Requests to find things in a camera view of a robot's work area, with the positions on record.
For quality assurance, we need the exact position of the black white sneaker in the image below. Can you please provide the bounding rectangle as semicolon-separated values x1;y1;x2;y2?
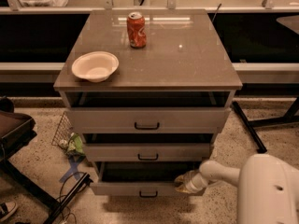
0;202;18;223

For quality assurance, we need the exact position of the black chair left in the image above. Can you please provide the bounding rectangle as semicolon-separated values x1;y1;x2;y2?
0;96;92;224

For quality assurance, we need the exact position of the black floor cable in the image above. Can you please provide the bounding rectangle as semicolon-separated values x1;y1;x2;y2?
55;171;89;224

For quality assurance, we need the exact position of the wire mesh basket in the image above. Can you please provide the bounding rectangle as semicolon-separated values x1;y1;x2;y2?
51;113;73;146

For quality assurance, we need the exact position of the orange soda can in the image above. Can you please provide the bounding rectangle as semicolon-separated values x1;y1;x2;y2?
127;11;147;49

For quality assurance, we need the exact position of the grey drawer cabinet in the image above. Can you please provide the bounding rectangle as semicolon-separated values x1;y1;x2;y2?
53;8;244;187

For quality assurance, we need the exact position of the white paper bowl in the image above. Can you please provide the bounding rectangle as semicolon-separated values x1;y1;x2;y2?
71;51;119;83

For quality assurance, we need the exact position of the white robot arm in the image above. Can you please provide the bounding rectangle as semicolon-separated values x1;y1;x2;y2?
175;154;299;224

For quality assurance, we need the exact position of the black metal stand right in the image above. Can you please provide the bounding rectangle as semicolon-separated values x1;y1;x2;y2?
232;97;299;154

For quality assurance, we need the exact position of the metal window railing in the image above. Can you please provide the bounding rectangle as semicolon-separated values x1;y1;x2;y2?
0;0;299;16

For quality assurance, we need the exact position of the grey drawer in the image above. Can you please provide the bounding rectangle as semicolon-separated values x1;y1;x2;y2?
65;107;230;133
83;143;211;161
91;161;201;198

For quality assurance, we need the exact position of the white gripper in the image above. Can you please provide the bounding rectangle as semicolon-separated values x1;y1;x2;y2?
175;170;208;194

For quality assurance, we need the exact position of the green crumpled packet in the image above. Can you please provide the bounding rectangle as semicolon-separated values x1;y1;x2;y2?
58;133;85;156

